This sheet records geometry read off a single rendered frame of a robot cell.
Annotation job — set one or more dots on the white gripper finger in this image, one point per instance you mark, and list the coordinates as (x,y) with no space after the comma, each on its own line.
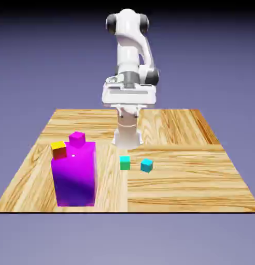
(120,112)
(136,112)

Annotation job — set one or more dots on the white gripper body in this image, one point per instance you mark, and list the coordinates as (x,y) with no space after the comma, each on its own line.
(128,95)

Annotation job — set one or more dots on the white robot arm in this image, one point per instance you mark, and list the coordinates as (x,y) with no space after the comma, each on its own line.
(128,51)

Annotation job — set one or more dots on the small magenta cube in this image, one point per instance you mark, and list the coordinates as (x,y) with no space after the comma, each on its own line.
(77,139)

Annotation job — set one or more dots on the small green cube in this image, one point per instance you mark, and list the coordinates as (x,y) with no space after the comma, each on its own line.
(125,163)

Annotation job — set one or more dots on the small cyan cube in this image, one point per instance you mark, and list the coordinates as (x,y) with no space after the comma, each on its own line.
(146,165)

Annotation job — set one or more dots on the small orange cube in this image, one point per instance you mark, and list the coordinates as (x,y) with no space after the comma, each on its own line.
(59,150)

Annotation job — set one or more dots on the large magenta box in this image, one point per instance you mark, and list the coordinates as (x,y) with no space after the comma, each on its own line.
(75,176)

